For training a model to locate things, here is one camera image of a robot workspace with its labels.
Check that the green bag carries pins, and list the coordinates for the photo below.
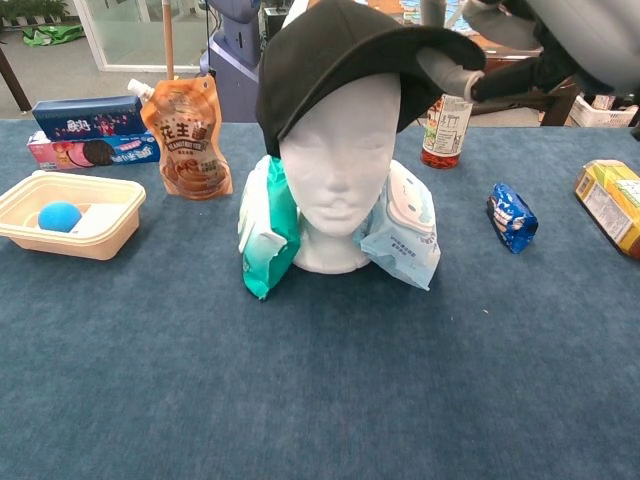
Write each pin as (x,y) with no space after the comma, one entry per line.
(52,35)

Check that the orange peanut butter pouch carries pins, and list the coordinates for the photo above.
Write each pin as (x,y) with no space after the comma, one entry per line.
(190,145)

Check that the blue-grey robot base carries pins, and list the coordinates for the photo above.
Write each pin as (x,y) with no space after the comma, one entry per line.
(235,65)

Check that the yellow snack box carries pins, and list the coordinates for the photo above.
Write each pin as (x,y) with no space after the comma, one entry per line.
(607,205)

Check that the pink and blue Oreo box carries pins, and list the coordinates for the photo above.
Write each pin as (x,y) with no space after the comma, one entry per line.
(90,152)

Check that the blue table mat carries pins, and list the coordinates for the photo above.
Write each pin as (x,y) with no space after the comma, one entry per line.
(320,380)

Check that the beige plastic food container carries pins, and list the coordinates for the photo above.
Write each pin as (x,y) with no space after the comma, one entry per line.
(110,225)

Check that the white plastic basket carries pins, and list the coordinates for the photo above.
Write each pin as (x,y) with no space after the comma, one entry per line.
(605,112)

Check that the light blue wet wipes pack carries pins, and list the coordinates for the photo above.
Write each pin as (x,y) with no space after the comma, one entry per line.
(405,230)

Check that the green wet wipes pack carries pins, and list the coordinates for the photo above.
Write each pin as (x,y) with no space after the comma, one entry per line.
(272,220)

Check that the blue ball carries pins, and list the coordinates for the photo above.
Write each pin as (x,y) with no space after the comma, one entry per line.
(59,216)

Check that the small blue Oreo packet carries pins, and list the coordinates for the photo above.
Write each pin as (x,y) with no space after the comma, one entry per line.
(512,220)

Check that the dark drink bottle black cap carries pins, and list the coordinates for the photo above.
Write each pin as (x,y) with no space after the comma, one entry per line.
(445,135)

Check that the black baseball cap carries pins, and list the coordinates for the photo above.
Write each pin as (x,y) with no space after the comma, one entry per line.
(330,55)

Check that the white card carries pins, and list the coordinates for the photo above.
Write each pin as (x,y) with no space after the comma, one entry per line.
(102,217)

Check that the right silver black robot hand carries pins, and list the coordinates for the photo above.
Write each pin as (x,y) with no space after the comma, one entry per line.
(590,35)

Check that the white foam mannequin head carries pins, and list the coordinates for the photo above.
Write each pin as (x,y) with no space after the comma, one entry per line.
(340,165)

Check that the dark blue Oreo box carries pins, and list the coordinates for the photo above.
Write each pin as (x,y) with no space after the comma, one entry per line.
(85,117)

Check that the wooden pole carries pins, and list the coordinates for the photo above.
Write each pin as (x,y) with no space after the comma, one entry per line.
(169,40)

